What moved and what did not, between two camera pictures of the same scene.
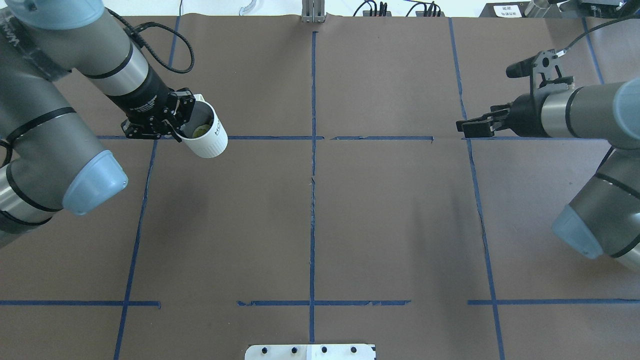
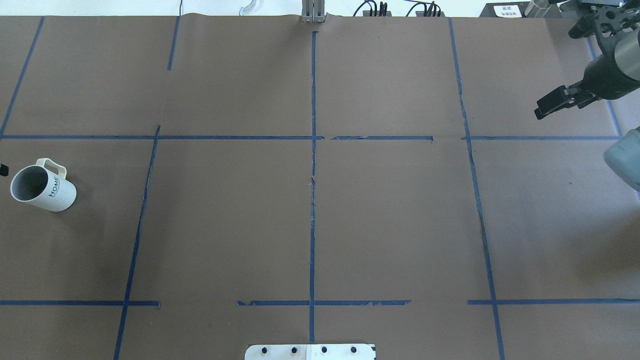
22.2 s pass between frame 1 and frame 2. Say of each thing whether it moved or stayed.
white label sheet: stayed
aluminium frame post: stayed
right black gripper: moved
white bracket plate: stayed
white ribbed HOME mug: moved
